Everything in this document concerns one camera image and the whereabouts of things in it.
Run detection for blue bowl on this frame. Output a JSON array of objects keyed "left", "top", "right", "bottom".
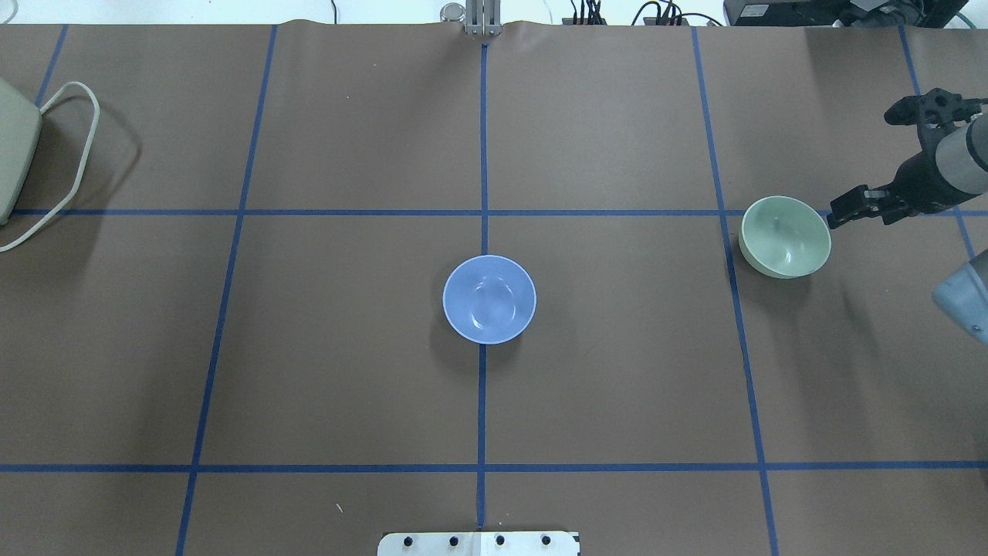
[{"left": 441, "top": 254, "right": 539, "bottom": 345}]

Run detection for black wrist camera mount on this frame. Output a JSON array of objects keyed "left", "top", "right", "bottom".
[{"left": 885, "top": 88, "right": 987, "bottom": 152}]

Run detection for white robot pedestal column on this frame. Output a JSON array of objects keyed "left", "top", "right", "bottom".
[{"left": 377, "top": 531, "right": 581, "bottom": 555}]

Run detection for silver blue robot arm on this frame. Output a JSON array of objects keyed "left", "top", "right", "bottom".
[{"left": 826, "top": 120, "right": 987, "bottom": 344}]

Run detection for black laptop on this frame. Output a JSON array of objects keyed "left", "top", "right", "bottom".
[{"left": 722, "top": 1, "right": 968, "bottom": 29}]

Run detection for cream toaster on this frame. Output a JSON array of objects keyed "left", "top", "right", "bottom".
[{"left": 1, "top": 79, "right": 42, "bottom": 225}]

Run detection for green bowl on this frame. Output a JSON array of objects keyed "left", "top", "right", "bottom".
[{"left": 738, "top": 195, "right": 832, "bottom": 280}]

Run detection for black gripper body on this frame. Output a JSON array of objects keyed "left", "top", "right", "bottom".
[{"left": 880, "top": 154, "right": 959, "bottom": 225}]

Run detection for small metal cylinder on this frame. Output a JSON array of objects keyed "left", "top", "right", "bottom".
[{"left": 440, "top": 2, "right": 467, "bottom": 22}]

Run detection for aluminium frame post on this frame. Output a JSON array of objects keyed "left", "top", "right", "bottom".
[{"left": 463, "top": 0, "right": 503, "bottom": 36}]

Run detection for white toaster power cable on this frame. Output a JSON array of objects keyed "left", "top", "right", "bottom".
[{"left": 0, "top": 80, "right": 101, "bottom": 254}]

